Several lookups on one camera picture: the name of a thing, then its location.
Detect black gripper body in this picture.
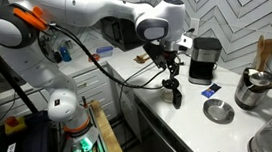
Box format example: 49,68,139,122
161,48,181,70

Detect plastic container blue lid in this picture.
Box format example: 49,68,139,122
95,45,116,60

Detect small wooden fork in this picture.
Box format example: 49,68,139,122
135,55,153,66

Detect black and silver coffee maker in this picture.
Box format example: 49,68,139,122
184,35,226,88

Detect small wooden spoon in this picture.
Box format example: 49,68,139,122
133,53,151,63

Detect blue packet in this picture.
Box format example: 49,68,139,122
199,82,223,100

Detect black toaster oven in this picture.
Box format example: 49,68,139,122
99,12,148,54

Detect round metal bowl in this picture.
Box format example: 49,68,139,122
202,96,236,128

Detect steel under-counter dishwasher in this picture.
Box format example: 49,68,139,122
132,90,200,152

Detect stainless steel utensil holder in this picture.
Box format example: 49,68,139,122
231,65,272,113

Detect small orange object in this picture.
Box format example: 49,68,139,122
87,52,102,64

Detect white cabinet drawers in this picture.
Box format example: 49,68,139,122
38,65,120,128

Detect wooden spatula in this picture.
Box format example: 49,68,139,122
250,35,268,71

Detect wooden plank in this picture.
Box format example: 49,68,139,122
89,96,129,152

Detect blue bottle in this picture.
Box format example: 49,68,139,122
59,45,73,63

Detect yellow box red stop button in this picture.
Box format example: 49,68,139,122
2,114,28,136

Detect black pole orange clamp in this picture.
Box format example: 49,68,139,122
0,14,41,117

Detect black power cable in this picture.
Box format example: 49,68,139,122
111,27,206,149

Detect white wall outlet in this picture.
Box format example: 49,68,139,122
188,17,202,37

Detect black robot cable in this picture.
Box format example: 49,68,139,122
48,12,169,100

